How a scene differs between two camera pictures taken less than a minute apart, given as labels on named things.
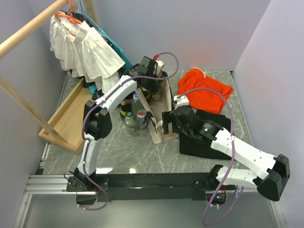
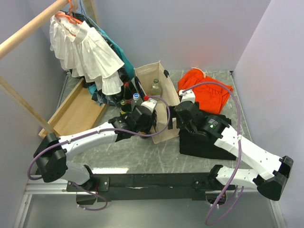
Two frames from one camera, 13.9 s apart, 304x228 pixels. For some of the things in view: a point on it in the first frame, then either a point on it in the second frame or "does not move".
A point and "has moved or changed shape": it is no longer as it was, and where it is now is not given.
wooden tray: (68, 120) does not move
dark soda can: (147, 93) -> (144, 133)
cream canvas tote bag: (161, 101) has moved or changed shape
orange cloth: (204, 100) does not move
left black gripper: (153, 87) -> (147, 127)
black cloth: (192, 147) does not move
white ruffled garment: (79, 49) does not move
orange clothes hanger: (71, 18) does not move
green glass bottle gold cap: (124, 108) does not move
